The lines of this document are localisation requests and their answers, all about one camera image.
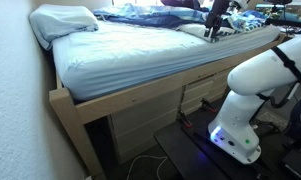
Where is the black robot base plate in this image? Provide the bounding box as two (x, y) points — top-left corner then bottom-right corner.
(153, 99), (291, 180)

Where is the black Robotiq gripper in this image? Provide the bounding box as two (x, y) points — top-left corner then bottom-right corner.
(204, 0), (232, 43)

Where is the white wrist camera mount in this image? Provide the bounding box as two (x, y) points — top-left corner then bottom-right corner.
(227, 0), (250, 12)

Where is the cluttered dark desk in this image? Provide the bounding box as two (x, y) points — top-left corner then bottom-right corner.
(254, 0), (301, 36)

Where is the dark garment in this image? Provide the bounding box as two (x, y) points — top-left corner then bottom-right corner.
(160, 0), (202, 11)

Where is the mattress with light blue sheet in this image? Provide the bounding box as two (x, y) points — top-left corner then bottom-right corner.
(51, 19), (282, 102)

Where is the dark blue bag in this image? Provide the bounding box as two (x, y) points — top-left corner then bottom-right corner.
(284, 96), (301, 142)

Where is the blue checked duvet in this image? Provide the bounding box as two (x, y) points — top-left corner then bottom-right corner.
(92, 2), (269, 44)

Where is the white floor cable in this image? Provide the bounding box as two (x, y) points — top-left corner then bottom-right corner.
(125, 154), (170, 180)

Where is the wide wooden drawer unit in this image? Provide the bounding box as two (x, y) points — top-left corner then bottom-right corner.
(107, 89), (184, 165)

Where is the light wooden bed frame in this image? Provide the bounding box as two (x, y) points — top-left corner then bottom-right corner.
(49, 32), (288, 180)

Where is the red and black clamp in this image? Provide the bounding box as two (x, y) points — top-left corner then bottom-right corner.
(199, 97), (218, 113)
(177, 109), (194, 130)

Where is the grey patterned rug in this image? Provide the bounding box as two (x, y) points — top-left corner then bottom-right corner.
(255, 109), (290, 132)

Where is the narrow wooden drawer unit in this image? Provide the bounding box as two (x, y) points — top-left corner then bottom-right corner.
(180, 66), (238, 116)

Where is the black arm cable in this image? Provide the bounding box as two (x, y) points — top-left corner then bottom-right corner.
(256, 79), (301, 110)

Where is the light blue pillow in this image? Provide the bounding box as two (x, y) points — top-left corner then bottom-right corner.
(29, 3), (100, 51)

